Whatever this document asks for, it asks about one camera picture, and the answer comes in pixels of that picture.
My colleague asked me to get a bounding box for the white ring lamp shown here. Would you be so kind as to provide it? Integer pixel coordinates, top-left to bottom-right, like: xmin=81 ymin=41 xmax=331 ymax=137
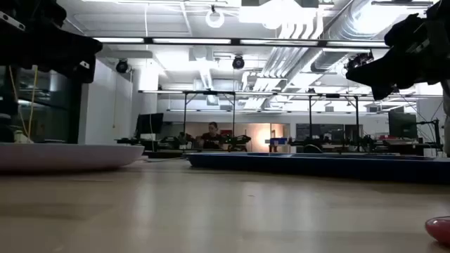
xmin=205 ymin=8 xmax=226 ymax=29

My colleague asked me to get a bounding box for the black computer monitor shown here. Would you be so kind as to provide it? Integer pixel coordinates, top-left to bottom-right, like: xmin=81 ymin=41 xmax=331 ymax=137
xmin=388 ymin=111 xmax=418 ymax=139
xmin=136 ymin=112 xmax=165 ymax=136

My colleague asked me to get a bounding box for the black workstation frame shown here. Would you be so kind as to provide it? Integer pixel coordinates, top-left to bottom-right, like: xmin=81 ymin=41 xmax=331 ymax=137
xmin=139 ymin=89 xmax=277 ymax=141
xmin=276 ymin=92 xmax=444 ymax=153

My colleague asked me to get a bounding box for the person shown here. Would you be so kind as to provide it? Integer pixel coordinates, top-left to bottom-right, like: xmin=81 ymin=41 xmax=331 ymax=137
xmin=200 ymin=122 xmax=225 ymax=150

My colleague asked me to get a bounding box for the white round plate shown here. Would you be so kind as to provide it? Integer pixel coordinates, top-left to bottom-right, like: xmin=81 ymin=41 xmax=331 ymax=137
xmin=0 ymin=142 xmax=146 ymax=174

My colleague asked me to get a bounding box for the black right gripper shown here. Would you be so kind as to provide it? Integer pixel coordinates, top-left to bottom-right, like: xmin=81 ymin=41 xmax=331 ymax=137
xmin=346 ymin=38 xmax=450 ymax=102

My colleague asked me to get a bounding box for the yellow hanging cord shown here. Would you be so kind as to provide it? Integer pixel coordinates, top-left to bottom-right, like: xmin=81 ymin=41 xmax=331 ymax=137
xmin=8 ymin=65 xmax=39 ymax=143

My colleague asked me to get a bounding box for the black metal rig frame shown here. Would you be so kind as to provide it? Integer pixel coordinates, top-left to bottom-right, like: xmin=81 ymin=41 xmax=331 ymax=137
xmin=93 ymin=36 xmax=390 ymax=49

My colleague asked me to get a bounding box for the fork with pink handle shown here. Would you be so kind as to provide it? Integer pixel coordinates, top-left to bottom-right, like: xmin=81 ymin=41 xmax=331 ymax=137
xmin=425 ymin=216 xmax=450 ymax=246

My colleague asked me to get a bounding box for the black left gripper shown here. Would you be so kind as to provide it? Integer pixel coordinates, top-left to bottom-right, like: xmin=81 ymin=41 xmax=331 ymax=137
xmin=0 ymin=20 xmax=103 ymax=84

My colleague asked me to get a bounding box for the blue plastic tray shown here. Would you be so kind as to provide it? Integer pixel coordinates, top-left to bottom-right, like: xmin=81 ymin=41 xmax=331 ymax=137
xmin=184 ymin=151 xmax=450 ymax=185

